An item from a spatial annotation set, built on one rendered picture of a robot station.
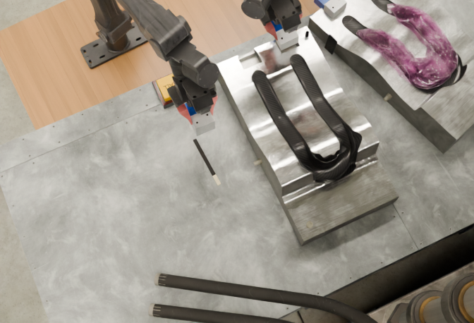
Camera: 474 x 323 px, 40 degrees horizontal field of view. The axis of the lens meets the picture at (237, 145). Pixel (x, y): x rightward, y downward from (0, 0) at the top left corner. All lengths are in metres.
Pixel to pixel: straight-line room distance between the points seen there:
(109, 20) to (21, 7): 1.33
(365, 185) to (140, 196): 0.56
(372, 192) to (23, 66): 0.99
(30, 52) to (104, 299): 0.71
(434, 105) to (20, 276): 1.61
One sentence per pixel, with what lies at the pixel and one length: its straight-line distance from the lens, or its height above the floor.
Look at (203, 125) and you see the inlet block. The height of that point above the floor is 0.96.
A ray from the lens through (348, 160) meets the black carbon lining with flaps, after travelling 1.60.
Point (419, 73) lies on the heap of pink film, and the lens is 1.70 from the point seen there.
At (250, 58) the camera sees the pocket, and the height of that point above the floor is 0.86.
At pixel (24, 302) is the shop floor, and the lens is 2.52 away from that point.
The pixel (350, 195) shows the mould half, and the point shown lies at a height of 0.86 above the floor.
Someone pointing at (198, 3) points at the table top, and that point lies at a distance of 1.86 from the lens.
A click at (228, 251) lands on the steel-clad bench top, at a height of 0.80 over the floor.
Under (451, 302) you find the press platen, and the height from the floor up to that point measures 1.29.
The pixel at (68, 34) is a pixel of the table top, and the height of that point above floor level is 0.80.
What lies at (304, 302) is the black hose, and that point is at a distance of 1.48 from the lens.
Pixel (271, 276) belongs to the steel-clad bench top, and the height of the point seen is 0.80.
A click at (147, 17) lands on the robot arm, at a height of 1.21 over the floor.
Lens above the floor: 2.38
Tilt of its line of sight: 71 degrees down
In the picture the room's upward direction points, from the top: 2 degrees counter-clockwise
